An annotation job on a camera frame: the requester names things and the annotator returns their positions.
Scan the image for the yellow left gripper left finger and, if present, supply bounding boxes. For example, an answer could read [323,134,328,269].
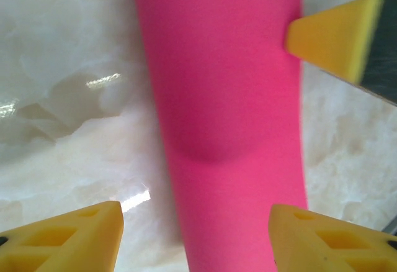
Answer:
[0,201,125,272]

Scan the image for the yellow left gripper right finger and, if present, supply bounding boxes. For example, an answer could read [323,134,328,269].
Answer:
[268,204,397,272]

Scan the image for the pink paper sheet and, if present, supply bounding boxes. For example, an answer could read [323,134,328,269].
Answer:
[130,0,310,272]

